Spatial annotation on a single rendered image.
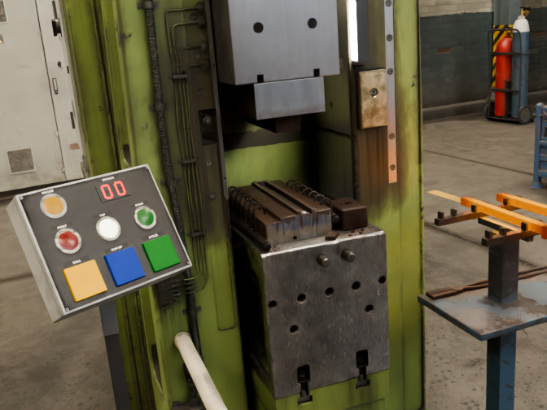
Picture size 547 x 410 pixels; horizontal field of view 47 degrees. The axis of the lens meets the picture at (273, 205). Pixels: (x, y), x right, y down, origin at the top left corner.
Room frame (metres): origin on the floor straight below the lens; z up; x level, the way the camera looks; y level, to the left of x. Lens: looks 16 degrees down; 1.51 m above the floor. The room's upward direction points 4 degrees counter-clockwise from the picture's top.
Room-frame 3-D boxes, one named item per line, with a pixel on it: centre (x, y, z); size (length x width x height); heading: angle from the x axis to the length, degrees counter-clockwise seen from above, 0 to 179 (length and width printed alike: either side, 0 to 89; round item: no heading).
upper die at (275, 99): (1.91, 0.00, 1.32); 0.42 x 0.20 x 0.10; 19
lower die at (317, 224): (1.91, 0.00, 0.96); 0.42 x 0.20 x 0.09; 19
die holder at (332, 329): (1.93, -0.05, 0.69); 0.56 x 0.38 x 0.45; 19
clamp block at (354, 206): (1.82, -0.22, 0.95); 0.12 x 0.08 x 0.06; 19
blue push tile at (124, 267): (1.36, 0.35, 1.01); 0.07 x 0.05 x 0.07; 134
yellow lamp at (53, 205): (1.35, 0.48, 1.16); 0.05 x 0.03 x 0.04; 109
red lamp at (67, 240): (1.32, 0.45, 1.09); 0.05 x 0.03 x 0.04; 109
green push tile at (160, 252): (1.43, 0.28, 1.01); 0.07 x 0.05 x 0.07; 134
